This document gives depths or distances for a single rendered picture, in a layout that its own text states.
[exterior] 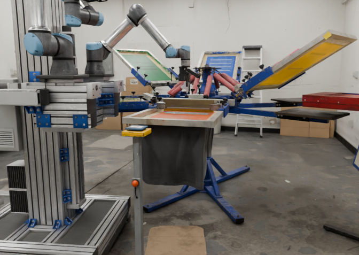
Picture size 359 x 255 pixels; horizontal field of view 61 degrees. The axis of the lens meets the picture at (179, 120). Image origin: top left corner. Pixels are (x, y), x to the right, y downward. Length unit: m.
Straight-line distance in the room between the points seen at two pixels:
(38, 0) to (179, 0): 5.20
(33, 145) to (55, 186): 0.31
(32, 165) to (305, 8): 5.60
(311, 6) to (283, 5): 0.50
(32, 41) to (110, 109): 0.78
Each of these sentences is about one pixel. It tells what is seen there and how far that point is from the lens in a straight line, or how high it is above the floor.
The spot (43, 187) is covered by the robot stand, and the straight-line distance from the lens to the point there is 2.34.
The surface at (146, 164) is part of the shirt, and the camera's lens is 2.09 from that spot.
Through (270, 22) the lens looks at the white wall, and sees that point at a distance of 6.56.
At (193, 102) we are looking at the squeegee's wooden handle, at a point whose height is 1.04.
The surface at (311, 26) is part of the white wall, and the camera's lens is 6.61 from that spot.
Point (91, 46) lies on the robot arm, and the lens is 2.37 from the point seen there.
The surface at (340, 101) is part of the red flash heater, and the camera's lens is 2.40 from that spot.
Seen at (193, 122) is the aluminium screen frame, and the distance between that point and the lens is 1.83.
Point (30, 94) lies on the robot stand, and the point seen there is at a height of 1.15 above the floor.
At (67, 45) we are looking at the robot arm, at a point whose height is 1.43.
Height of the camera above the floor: 1.29
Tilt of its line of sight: 9 degrees down
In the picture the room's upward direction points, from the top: straight up
